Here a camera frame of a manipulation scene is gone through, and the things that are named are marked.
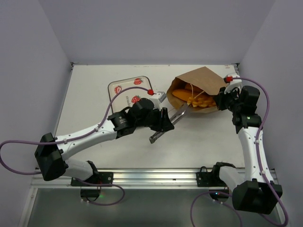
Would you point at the strawberry pattern tray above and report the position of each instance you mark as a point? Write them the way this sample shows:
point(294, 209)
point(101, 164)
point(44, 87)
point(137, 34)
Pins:
point(129, 97)

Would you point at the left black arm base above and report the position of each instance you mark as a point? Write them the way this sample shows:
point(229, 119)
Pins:
point(95, 192)

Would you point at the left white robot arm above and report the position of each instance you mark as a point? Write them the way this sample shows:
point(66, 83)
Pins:
point(54, 155)

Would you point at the aluminium frame rail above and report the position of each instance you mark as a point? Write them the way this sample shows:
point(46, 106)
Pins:
point(137, 178)

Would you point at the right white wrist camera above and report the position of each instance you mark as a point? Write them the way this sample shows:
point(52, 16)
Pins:
point(232, 80)

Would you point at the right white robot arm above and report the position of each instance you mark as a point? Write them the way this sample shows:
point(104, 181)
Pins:
point(255, 191)

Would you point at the brown paper bag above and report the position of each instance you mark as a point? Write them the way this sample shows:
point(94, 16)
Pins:
point(203, 78)

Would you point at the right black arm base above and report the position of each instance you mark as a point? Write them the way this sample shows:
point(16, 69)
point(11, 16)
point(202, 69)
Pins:
point(209, 178)

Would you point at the metal tongs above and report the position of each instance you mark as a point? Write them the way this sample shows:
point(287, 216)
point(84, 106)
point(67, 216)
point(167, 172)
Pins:
point(174, 119)

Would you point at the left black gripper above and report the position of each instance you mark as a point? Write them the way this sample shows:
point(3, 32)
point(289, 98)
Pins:
point(165, 124)

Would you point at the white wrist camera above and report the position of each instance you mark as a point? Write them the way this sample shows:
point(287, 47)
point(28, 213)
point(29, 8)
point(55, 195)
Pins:
point(232, 80)
point(156, 97)

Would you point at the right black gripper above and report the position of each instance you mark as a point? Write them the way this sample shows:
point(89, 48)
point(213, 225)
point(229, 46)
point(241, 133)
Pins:
point(220, 100)

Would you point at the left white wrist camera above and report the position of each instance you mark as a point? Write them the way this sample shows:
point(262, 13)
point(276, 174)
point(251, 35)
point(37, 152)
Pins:
point(156, 97)

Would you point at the orange fake bread loaf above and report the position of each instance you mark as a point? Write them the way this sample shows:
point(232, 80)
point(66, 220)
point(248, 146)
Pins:
point(182, 94)

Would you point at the braided fake bread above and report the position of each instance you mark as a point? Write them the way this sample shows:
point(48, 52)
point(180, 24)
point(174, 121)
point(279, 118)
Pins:
point(202, 102)

